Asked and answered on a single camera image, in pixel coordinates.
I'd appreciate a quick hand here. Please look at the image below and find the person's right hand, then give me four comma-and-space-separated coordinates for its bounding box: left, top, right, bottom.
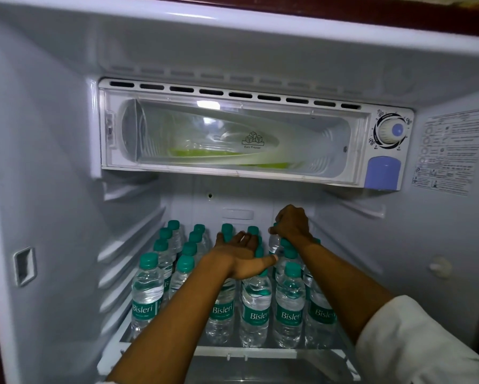
268, 204, 314, 252

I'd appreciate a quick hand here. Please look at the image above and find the person's left hand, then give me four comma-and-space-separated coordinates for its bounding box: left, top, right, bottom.
205, 230, 279, 281

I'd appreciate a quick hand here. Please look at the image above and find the row of bottles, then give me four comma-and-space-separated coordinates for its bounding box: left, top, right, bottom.
130, 219, 338, 350

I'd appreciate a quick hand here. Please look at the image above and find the dark maroon refrigerator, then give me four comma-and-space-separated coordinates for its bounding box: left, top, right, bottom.
0, 0, 479, 384

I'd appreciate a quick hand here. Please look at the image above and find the person's right forearm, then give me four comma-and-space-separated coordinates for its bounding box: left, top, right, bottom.
299, 242, 394, 345

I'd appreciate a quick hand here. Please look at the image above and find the person's left forearm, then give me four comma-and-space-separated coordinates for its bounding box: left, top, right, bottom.
107, 251, 240, 384

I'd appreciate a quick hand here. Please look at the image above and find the person's white shirt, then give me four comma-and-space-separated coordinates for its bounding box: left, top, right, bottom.
355, 295, 479, 384

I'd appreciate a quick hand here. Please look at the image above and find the white freezer compartment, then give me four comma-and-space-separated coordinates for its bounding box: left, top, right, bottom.
98, 77, 415, 191

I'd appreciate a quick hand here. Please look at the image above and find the glass shelf white trim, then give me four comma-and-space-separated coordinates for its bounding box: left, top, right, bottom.
97, 315, 362, 380

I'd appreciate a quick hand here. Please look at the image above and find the lavender push button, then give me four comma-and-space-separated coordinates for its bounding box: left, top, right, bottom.
364, 156, 402, 191

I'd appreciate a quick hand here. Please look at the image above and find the green tray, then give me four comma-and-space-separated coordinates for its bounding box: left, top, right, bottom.
169, 148, 294, 169

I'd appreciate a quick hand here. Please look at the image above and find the white thermostat dial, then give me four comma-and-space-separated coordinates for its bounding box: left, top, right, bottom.
369, 110, 410, 148

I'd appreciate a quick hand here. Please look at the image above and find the white instruction sticker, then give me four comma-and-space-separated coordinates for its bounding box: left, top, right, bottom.
411, 107, 479, 196

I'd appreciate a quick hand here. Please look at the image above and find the white wall peg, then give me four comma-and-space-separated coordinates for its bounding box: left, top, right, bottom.
428, 256, 453, 279

